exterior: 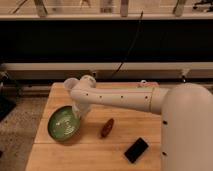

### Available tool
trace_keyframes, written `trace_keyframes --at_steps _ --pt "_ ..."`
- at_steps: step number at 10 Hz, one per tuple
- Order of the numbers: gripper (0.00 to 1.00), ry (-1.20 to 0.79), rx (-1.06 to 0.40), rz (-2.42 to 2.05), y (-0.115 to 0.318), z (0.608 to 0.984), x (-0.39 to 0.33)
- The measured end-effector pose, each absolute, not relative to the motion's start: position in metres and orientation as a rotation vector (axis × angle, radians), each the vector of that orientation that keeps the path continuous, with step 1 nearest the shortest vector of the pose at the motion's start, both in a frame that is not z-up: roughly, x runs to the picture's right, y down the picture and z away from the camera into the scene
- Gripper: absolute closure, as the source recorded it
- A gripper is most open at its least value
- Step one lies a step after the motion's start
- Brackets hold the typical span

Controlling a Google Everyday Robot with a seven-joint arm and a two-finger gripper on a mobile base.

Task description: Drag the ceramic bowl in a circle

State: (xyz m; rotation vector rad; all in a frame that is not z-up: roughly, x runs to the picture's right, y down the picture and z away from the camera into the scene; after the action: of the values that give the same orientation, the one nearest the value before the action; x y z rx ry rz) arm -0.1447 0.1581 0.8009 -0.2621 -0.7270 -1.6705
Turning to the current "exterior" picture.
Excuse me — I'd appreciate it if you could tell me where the green ceramic bowl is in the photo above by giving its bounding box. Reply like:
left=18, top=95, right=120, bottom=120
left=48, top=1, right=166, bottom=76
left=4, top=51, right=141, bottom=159
left=47, top=106, right=80, bottom=142

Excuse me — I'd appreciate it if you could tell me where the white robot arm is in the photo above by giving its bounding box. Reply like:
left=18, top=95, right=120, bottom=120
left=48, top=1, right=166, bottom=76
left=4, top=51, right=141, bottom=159
left=66, top=75, right=213, bottom=171

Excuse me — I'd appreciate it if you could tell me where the translucent plastic cup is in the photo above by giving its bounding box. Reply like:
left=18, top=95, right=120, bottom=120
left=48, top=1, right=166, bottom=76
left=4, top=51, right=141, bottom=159
left=64, top=78, right=79, bottom=92

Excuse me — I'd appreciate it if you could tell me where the brown oblong object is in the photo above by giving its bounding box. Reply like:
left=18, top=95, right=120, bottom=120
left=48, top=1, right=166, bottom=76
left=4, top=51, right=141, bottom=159
left=100, top=118, right=114, bottom=138

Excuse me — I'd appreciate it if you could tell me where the wooden table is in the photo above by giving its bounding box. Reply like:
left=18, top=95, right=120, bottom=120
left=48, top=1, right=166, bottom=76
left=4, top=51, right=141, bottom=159
left=25, top=83, right=161, bottom=171

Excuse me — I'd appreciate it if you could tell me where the black smartphone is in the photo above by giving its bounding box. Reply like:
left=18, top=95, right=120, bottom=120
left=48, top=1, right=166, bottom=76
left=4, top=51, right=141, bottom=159
left=124, top=137, right=149, bottom=163

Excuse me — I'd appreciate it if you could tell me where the black hanging cable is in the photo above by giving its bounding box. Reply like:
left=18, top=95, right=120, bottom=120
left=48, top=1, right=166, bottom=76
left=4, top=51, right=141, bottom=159
left=110, top=10, right=145, bottom=79

